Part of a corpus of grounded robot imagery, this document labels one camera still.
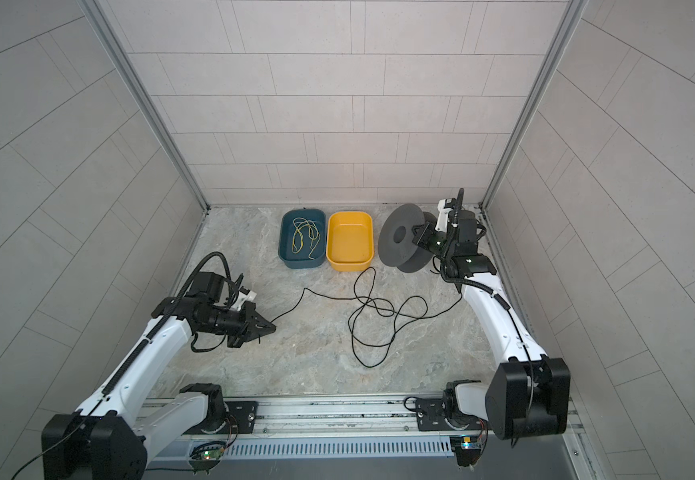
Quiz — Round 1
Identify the yellow green cable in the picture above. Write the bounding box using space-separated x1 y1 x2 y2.
290 217 323 260

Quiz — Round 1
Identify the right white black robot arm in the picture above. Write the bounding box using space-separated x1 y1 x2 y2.
415 191 571 443

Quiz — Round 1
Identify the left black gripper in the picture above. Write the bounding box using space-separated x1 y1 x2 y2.
200 300 279 345

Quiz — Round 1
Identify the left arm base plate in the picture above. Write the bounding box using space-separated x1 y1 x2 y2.
184 400 260 435

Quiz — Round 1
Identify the aluminium mounting rail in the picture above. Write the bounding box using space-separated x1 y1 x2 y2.
82 392 585 445

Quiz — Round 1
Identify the dark grey cable spool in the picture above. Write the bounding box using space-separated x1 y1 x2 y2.
377 203 437 273

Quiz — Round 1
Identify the yellow plastic bin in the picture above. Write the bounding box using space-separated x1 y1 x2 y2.
327 211 375 272

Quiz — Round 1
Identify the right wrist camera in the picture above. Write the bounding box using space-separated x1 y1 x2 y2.
435 198 463 233

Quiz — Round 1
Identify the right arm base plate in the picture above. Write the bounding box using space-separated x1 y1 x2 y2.
403 396 487 432

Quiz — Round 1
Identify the left circuit board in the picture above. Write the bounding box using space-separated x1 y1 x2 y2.
190 441 228 463

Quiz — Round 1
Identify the teal plastic bin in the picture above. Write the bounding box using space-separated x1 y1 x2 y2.
279 208 327 269

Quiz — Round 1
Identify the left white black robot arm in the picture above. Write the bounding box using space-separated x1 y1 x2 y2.
37 251 277 479

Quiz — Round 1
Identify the circuit board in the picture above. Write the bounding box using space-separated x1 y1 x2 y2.
190 441 228 463
449 436 485 468

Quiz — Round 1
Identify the right circuit board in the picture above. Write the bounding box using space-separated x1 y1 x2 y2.
449 436 485 468

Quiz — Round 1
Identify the black cable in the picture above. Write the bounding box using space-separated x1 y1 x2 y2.
266 266 465 370

